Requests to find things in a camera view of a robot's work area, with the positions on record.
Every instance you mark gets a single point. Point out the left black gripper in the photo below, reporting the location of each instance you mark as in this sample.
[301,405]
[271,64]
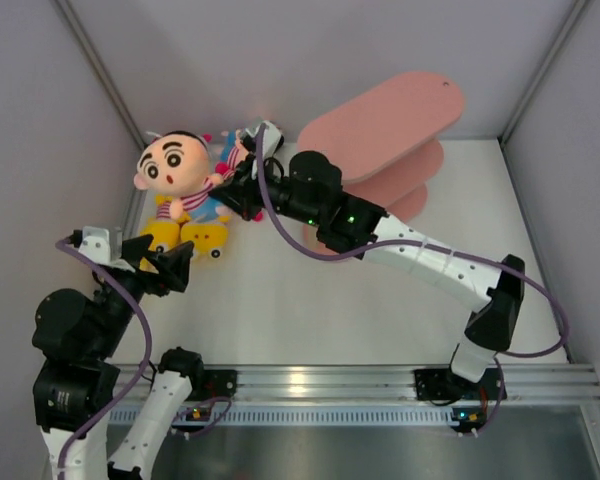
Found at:
[173,263]

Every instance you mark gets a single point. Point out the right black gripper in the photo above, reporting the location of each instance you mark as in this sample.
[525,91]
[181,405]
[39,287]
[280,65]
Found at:
[240,192]

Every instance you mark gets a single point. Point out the small boy plush doll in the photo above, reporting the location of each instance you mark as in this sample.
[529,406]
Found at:
[232,153]

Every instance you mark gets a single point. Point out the large boy plush doll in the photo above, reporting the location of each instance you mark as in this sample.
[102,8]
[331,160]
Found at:
[177,167]

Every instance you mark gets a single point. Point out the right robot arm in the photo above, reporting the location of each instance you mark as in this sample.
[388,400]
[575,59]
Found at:
[310,191]

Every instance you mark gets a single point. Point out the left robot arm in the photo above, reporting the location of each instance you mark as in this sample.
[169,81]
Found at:
[75,390]

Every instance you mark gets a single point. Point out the pink three-tier shelf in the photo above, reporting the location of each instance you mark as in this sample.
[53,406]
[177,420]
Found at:
[385,140]

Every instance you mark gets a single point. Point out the yellow plush left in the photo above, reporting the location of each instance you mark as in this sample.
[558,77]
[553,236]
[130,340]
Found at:
[165,231]

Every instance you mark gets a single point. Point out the yellow plush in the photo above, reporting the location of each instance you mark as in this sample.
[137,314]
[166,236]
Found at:
[209,238]
[165,231]

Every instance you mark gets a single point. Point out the yellow plush right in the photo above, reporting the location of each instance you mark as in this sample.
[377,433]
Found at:
[209,238]

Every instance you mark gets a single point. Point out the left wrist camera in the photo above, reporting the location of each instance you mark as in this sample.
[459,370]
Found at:
[101,245]

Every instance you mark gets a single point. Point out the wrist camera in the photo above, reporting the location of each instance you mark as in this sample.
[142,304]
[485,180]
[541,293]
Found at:
[101,245]
[272,141]

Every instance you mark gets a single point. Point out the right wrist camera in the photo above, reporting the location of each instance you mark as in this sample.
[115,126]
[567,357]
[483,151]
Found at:
[272,141]

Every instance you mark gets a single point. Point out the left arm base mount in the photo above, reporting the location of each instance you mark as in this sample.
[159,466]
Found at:
[215,383]

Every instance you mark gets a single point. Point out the white slotted cable duct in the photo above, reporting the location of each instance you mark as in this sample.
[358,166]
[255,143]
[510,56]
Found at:
[260,415]

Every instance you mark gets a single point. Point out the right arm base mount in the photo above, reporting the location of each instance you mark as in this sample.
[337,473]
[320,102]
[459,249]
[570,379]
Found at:
[440,385]

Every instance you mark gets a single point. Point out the aluminium mounting rail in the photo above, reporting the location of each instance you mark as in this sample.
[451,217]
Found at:
[529,384]

